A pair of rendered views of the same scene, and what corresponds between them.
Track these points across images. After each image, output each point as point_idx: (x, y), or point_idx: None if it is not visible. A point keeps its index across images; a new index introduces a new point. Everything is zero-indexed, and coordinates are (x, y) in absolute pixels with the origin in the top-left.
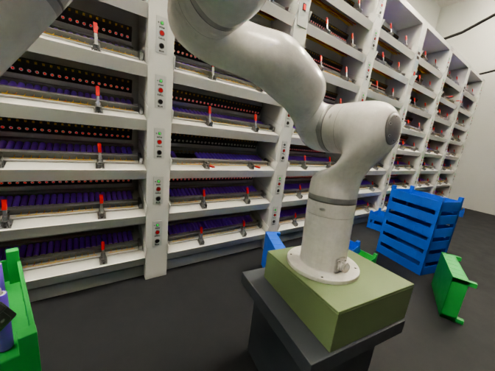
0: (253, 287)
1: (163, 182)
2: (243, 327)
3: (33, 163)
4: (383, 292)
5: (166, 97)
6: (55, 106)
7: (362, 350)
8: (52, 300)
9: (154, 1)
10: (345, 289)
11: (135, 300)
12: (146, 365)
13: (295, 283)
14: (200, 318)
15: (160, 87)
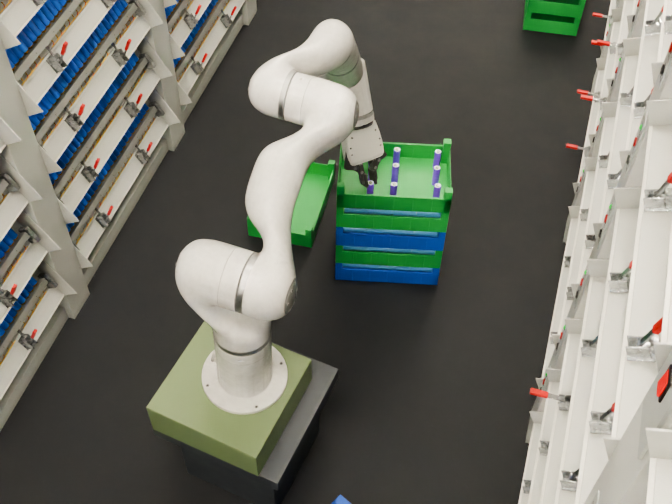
0: (309, 357)
1: (563, 336)
2: (345, 452)
3: None
4: (176, 367)
5: (603, 235)
6: (621, 146)
7: None
8: None
9: (655, 88)
10: (209, 347)
11: (490, 381)
12: (387, 348)
13: None
14: (400, 422)
15: (608, 214)
